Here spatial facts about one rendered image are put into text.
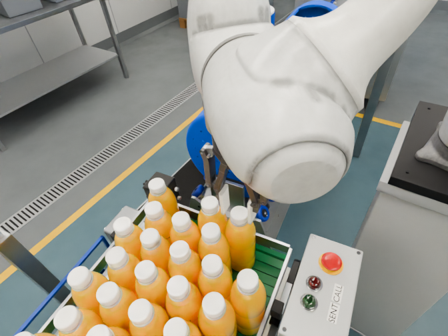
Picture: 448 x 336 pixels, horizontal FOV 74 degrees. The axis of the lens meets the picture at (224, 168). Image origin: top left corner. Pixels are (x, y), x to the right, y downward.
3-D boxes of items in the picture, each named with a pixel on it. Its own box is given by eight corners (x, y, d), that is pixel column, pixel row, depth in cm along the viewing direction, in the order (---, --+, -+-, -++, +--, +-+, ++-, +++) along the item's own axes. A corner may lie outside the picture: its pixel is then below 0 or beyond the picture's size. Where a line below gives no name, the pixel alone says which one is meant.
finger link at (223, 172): (229, 161, 50) (221, 157, 50) (217, 195, 59) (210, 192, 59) (238, 147, 53) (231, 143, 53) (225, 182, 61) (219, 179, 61)
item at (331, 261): (343, 259, 55) (344, 255, 54) (339, 276, 52) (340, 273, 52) (323, 251, 56) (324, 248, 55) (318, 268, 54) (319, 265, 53)
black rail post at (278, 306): (282, 315, 67) (285, 301, 61) (278, 328, 65) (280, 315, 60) (273, 311, 68) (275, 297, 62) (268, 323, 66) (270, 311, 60)
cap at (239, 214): (250, 223, 63) (250, 219, 62) (233, 227, 63) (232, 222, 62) (246, 209, 66) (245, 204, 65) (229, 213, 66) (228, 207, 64)
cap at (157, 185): (169, 188, 72) (167, 183, 71) (155, 197, 70) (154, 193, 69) (160, 180, 74) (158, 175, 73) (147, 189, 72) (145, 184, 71)
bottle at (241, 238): (258, 269, 75) (259, 227, 62) (231, 275, 74) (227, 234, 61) (251, 245, 80) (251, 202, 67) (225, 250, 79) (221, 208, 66)
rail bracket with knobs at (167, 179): (186, 201, 93) (181, 179, 86) (173, 218, 89) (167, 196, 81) (161, 191, 97) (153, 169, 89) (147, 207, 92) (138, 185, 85)
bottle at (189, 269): (212, 299, 71) (203, 261, 58) (184, 311, 69) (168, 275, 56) (202, 273, 75) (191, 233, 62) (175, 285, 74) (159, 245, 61)
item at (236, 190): (247, 211, 85) (247, 181, 76) (244, 217, 84) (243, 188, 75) (217, 200, 89) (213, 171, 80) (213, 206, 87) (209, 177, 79)
